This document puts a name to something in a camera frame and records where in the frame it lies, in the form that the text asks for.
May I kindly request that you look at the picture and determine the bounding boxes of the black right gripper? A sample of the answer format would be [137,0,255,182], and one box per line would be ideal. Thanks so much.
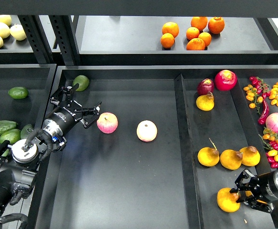
[229,169,278,213]

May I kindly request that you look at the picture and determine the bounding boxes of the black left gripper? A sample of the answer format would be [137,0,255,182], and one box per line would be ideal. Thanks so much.
[43,83,102,136]

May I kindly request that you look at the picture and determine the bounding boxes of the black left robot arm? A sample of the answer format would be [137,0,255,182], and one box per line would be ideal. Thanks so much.
[0,84,102,229]

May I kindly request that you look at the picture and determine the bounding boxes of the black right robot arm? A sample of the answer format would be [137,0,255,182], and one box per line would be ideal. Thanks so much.
[229,169,278,213]

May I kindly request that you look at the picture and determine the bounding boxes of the green avocado at tray corner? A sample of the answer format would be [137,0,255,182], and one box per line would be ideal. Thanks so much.
[72,75,90,92]

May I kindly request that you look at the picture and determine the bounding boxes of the yellow pear with long stem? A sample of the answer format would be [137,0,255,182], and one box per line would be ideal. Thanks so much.
[197,138,220,167]

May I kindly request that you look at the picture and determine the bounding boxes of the dark avocado upright left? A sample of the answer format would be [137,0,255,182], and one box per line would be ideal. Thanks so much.
[20,124,34,139]

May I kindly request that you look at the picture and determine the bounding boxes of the green avocado in left tray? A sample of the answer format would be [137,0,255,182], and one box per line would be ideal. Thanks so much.
[8,86,29,99]

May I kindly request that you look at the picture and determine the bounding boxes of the light green avocado left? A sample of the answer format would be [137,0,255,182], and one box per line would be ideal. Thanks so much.
[0,129,21,144]

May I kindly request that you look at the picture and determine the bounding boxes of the pale yellow pear right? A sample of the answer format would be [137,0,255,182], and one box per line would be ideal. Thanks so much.
[10,24,27,41]

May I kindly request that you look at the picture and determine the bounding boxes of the yellow pear by dark apple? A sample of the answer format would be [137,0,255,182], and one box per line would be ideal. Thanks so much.
[196,92,215,111]

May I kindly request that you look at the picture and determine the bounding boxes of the pale yellow pear middle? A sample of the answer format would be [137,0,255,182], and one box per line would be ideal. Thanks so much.
[0,22,10,39]

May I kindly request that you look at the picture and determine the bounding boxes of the pale yellow pear top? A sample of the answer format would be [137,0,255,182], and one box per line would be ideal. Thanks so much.
[0,15,12,26]

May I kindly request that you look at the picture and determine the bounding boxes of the pink red apple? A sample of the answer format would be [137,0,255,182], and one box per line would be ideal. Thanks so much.
[97,112,118,134]

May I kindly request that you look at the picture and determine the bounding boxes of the mixed cherry tomatoes lower right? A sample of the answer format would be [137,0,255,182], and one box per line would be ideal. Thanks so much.
[259,127,278,169]

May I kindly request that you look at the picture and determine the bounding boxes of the black left tray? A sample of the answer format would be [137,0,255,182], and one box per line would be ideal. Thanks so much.
[0,63,58,229]

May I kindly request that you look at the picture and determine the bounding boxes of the black tray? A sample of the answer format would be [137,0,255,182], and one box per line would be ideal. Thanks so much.
[35,66,278,229]
[0,63,58,229]

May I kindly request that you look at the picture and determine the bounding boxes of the black tray divider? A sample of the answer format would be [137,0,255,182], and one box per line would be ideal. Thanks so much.
[174,74,204,229]

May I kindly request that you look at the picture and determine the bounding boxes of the red chili pepper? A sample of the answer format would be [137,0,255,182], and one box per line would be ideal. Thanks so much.
[257,100,269,125]

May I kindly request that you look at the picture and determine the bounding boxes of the pink apple far right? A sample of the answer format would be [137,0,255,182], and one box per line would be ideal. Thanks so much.
[266,113,278,133]

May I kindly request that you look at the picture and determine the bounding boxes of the pale pink apple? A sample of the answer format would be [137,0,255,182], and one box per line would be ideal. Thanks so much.
[136,120,157,142]

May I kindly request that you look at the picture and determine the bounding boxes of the black centre tray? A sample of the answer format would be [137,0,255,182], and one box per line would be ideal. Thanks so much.
[35,66,278,229]

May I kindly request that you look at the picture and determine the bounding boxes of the orange cherry tomato cluster left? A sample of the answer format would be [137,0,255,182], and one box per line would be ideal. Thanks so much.
[243,84,264,109]

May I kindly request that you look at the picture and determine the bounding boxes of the orange cherry tomato cluster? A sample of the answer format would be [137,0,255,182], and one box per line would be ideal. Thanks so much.
[243,84,264,109]
[268,82,278,107]

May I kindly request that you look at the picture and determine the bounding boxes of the orange cherry tomato cluster right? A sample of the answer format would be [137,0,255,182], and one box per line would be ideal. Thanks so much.
[268,82,278,107]

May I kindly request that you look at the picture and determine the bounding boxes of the red cherry tomato cluster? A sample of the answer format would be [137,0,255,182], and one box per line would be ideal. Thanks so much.
[249,76,270,98]

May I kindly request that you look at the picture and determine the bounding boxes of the orange lower left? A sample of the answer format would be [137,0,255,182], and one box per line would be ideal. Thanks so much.
[160,33,175,49]

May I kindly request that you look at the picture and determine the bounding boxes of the red apple right tray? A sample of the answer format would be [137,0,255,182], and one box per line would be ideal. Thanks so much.
[214,70,237,91]

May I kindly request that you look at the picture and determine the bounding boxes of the dark red apple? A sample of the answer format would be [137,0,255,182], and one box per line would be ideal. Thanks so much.
[196,78,215,95]

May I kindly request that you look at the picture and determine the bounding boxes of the orange top left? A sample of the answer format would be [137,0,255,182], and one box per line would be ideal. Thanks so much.
[162,21,179,38]

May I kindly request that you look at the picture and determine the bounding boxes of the orange front bottom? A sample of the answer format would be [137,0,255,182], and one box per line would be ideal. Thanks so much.
[186,38,206,51]

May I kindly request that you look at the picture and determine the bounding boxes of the orange right of centre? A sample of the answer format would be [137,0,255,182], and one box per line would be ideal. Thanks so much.
[198,32,212,47]

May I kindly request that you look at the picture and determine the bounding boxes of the black shelf upright post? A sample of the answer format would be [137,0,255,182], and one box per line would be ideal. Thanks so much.
[49,15,82,66]

